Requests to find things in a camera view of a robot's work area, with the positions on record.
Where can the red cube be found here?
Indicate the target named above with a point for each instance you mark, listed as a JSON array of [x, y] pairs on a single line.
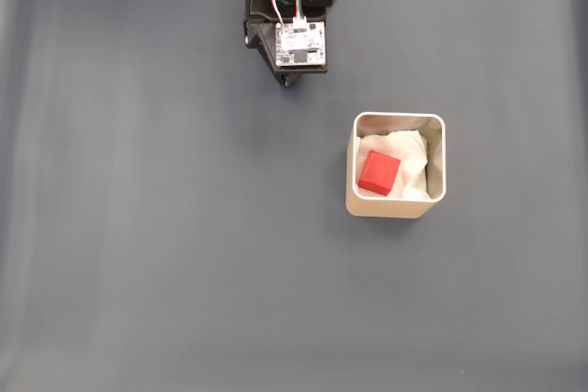
[[379, 171]]

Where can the beige square box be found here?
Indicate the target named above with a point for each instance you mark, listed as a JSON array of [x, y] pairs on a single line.
[[390, 210]]

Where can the white tissue paper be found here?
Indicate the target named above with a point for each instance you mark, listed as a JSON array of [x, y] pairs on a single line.
[[413, 158]]

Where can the bare camera circuit board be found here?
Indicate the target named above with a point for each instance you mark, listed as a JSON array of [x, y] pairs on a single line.
[[301, 45]]

